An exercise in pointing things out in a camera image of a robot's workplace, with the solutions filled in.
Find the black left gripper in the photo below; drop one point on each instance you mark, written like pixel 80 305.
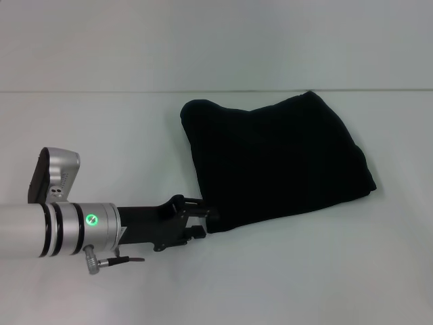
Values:
pixel 149 223

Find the black shirt with white print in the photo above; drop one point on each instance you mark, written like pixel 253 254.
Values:
pixel 277 155

